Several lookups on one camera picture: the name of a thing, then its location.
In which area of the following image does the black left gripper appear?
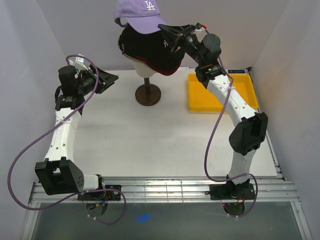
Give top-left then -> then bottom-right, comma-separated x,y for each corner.
76,63 -> 119,96

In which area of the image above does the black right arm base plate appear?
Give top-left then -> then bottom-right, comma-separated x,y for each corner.
205,183 -> 256,200

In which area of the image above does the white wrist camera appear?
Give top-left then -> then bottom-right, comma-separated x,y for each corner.
194,22 -> 208,33
66,54 -> 88,72

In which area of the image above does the beige mannequin head on stand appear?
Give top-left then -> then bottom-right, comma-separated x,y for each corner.
124,54 -> 162,107

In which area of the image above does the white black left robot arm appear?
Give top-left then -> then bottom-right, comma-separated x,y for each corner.
35,65 -> 118,200

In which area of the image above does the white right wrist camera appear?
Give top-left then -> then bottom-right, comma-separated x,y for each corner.
194,22 -> 208,33

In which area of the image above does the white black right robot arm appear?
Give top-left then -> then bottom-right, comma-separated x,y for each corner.
158,23 -> 268,199

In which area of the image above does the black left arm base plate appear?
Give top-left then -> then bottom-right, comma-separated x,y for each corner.
77,184 -> 122,202

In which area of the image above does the yellow plastic bin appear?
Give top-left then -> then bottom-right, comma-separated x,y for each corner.
187,73 -> 259,113

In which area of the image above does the aluminium mounting rail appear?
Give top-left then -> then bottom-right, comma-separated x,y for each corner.
29,176 -> 301,204

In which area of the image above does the black cap white NY logo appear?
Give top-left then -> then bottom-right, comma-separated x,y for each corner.
118,25 -> 185,69

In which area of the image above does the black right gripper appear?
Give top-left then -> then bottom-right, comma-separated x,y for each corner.
156,24 -> 204,66

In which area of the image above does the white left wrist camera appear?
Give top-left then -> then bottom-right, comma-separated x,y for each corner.
66,54 -> 88,72

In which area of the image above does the purple baseball cap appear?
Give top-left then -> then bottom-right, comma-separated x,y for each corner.
113,0 -> 167,35

